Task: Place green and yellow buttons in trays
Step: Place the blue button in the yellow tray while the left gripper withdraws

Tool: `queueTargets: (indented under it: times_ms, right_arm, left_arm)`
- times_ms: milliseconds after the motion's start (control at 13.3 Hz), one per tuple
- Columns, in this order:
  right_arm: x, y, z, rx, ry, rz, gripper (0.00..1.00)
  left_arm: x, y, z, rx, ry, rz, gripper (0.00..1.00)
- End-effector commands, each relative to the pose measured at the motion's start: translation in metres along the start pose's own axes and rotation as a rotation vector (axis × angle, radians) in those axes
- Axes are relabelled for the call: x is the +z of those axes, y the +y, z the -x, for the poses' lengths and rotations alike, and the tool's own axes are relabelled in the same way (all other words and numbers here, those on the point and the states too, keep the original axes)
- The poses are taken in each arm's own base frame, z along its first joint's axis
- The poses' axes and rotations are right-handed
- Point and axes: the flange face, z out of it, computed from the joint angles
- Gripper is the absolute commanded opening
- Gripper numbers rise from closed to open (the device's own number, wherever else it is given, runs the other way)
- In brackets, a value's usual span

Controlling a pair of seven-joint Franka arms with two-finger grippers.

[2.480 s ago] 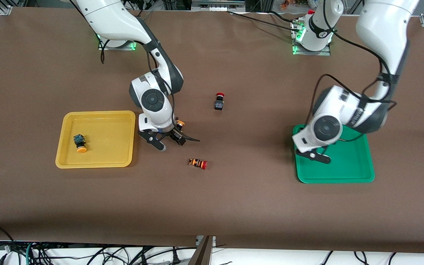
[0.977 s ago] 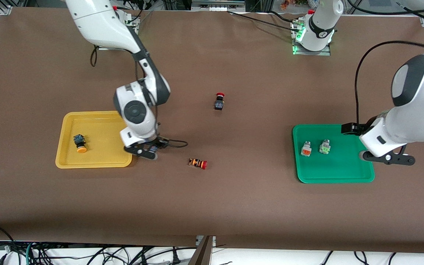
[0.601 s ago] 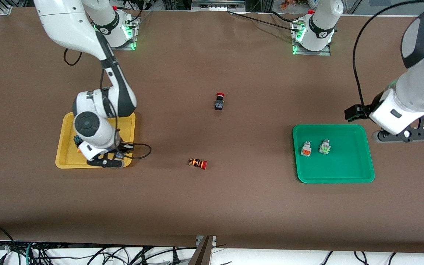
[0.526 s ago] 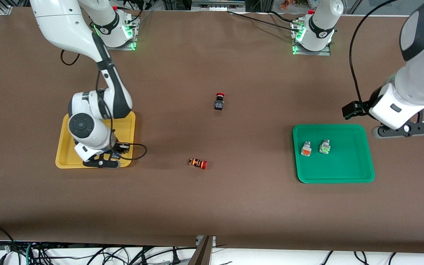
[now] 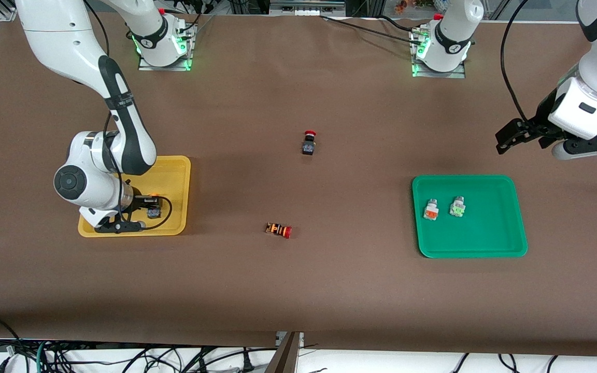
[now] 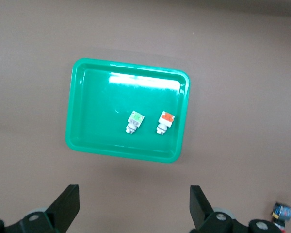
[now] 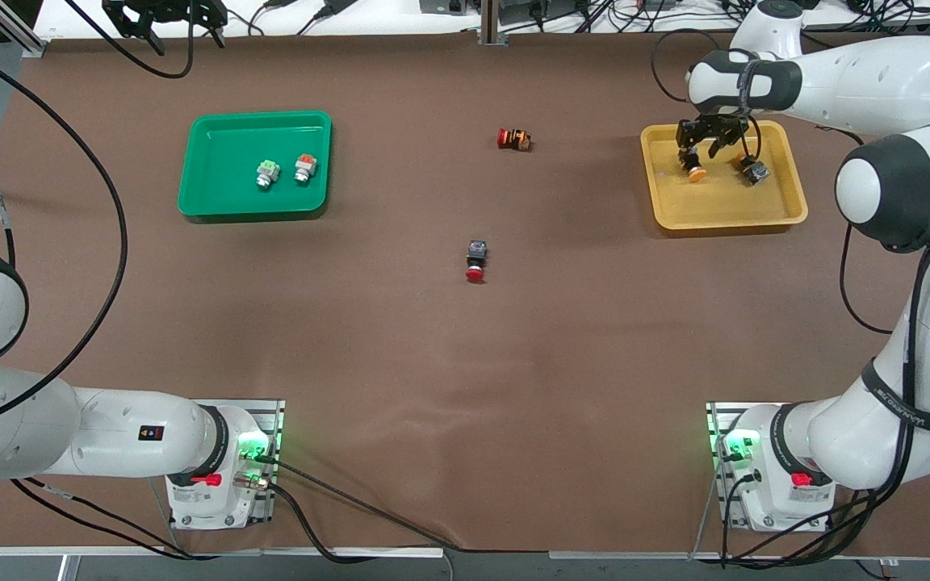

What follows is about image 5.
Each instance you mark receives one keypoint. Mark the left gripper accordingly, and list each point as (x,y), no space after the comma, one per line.
(541,123)

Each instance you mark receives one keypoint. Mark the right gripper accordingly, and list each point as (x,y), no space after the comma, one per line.
(137,205)

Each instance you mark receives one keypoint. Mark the yellow button black body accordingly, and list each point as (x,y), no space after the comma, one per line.
(154,211)

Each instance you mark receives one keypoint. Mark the green white push button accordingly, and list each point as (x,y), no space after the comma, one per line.
(457,208)

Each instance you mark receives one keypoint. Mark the orange white push button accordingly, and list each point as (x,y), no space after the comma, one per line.
(430,211)

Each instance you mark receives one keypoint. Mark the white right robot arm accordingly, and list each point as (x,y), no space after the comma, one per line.
(60,36)

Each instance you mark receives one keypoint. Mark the yellow plastic tray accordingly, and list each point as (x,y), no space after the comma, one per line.
(174,176)

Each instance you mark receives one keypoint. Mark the green plastic tray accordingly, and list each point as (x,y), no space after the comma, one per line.
(485,233)

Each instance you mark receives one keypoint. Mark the red button orange striped body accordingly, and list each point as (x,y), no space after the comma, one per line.
(278,229)

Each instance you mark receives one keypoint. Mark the red button black body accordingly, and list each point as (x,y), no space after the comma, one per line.
(308,147)

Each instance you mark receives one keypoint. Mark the brown table support beam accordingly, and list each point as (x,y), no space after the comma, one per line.
(284,360)

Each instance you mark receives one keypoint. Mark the small aluminium profile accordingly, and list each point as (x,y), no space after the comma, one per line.
(5,14)

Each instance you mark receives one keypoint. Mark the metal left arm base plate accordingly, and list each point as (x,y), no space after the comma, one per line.
(454,75)

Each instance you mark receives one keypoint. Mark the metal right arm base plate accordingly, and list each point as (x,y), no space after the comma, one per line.
(174,67)

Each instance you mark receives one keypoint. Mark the grey metal table bracket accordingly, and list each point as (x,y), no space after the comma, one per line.
(300,339)

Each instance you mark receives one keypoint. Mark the aluminium frame profile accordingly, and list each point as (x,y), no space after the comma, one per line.
(303,8)

